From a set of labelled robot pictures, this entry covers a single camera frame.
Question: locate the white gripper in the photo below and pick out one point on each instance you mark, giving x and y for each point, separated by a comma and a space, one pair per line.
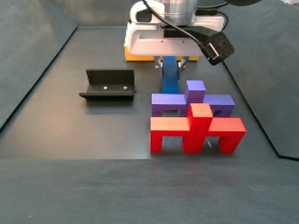
144, 33

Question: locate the blue long block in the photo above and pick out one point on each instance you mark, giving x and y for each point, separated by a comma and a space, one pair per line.
170, 75

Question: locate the yellow slotted board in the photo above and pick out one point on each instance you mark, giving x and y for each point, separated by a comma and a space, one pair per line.
131, 57

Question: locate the purple cross-shaped block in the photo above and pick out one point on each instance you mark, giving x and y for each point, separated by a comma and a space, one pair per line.
178, 102

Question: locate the red cross-shaped block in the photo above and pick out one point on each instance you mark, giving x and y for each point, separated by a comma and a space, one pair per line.
194, 128

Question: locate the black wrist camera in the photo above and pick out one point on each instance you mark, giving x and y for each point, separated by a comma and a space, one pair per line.
212, 42

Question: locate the black U-shaped bracket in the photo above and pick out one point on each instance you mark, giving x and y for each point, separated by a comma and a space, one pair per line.
110, 84

